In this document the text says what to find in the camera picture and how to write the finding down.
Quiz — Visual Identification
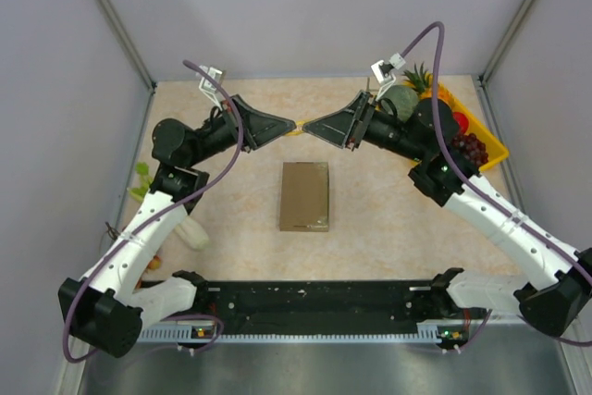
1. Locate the green celery stalk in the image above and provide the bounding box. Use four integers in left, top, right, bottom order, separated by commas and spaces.
128, 162, 210, 251

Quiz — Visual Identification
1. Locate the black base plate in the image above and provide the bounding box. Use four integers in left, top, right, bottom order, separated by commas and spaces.
155, 278, 491, 335

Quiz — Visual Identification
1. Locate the yellow utility knife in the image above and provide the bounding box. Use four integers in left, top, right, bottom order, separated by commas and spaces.
287, 120, 307, 136

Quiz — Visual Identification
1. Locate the purple cable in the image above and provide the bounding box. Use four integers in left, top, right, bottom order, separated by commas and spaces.
400, 20, 592, 352
61, 59, 244, 364

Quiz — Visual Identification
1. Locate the red apple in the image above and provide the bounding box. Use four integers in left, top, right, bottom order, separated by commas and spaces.
452, 111, 470, 134

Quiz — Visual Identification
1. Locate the pineapple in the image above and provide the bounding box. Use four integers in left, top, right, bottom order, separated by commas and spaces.
403, 64, 454, 105

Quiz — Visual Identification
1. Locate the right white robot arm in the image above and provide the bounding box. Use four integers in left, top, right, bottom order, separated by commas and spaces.
302, 92, 591, 338

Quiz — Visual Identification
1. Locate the red lychee bunch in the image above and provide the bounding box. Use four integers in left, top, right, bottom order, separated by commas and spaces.
135, 254, 162, 290

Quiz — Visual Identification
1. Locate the brown cardboard express box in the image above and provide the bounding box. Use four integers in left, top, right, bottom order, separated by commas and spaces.
278, 162, 329, 232

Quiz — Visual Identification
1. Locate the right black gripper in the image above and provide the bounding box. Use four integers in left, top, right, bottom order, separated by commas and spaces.
302, 93, 426, 164

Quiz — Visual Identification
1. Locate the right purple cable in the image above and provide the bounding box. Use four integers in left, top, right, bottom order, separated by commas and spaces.
400, 20, 592, 352

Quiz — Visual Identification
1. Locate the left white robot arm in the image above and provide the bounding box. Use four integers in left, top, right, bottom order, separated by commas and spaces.
58, 95, 296, 363

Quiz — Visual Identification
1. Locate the yellow plastic tray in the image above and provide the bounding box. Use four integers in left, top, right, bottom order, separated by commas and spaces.
438, 84, 509, 170

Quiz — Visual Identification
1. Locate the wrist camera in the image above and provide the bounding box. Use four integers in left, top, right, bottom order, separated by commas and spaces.
196, 66, 225, 109
371, 53, 406, 100

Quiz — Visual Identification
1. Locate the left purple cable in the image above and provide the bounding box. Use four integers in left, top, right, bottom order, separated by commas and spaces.
61, 59, 244, 364

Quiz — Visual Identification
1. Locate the purple grape bunch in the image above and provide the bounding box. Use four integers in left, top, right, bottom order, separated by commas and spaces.
452, 133, 489, 167

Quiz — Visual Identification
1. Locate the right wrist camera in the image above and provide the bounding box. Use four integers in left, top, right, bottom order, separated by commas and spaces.
371, 53, 406, 100

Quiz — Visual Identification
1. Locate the green melon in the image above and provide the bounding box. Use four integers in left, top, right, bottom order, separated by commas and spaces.
379, 85, 419, 123

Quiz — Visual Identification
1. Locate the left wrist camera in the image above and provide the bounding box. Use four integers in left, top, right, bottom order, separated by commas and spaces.
196, 66, 225, 109

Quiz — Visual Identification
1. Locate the white slotted cable duct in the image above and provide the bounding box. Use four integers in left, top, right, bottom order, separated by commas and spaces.
138, 322, 464, 345

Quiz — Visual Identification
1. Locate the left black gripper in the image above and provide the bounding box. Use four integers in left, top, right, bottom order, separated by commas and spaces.
186, 94, 296, 167

